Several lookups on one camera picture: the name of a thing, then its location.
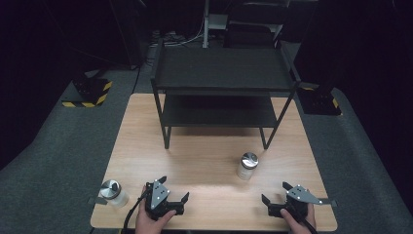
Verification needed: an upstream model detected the white desk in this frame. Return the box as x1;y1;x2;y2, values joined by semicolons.
202;0;230;49

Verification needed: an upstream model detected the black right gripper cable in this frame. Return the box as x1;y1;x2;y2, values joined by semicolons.
290;199;319;234

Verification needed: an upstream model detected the grey table edge bracket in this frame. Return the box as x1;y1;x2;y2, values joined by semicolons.
87;196;109;207
319;197;339;209

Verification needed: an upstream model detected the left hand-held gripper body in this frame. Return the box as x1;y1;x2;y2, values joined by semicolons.
144;179;186;222

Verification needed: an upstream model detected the white floor cable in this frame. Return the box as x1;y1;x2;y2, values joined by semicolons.
162;30;205;47

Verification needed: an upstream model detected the black two-tier metal rack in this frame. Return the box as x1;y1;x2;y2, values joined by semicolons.
150;38;301;150

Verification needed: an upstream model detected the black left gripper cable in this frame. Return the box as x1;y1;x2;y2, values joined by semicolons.
120;186;151;234

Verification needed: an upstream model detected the person's right hand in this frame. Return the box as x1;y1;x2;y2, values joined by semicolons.
280;204;318;234

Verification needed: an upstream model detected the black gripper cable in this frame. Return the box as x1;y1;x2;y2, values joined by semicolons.
290;199;319;234
120;186;151;234

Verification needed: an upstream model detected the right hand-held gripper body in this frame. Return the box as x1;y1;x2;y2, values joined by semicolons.
267;183;324;218

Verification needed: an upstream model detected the black chair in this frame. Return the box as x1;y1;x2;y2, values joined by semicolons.
223;12;278;50

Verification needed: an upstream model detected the yellow-black striped stand base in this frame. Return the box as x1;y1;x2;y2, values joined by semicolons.
296;81;344;117
61;75;114;109

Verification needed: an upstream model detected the glass jar with metal lid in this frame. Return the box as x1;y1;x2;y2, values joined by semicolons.
236;151;260;181
99;179;131;209

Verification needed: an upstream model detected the person's left hand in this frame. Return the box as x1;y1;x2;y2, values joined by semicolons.
134;184;178;234

